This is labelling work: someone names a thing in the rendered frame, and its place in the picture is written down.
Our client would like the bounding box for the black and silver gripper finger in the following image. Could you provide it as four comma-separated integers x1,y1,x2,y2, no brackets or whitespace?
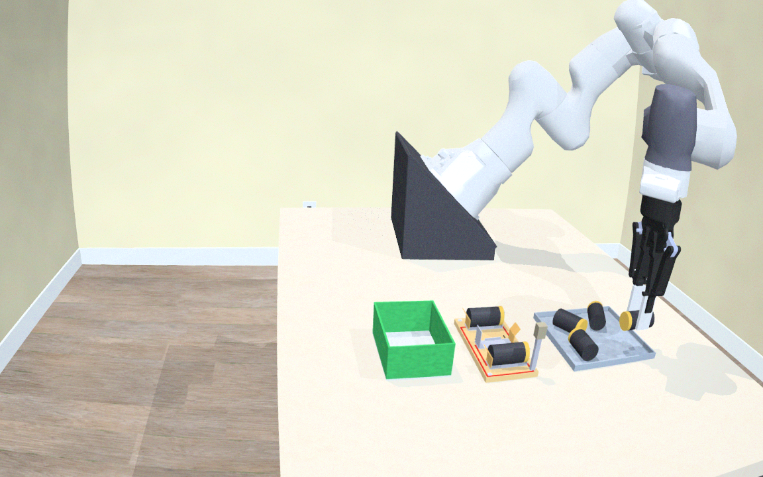
635,231,681,331
627,221,650,311

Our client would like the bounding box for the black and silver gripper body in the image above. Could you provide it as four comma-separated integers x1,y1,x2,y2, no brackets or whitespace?
640,195,682,252

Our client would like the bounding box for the green open-top box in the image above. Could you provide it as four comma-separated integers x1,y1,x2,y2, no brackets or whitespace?
372,300,456,381

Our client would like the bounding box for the black battery with yellow end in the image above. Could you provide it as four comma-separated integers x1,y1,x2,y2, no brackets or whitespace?
568,327,599,361
552,308,587,333
619,310,655,331
466,306,505,327
587,301,606,331
488,341,530,366

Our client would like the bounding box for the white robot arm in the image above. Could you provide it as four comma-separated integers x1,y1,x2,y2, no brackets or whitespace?
421,0,737,220

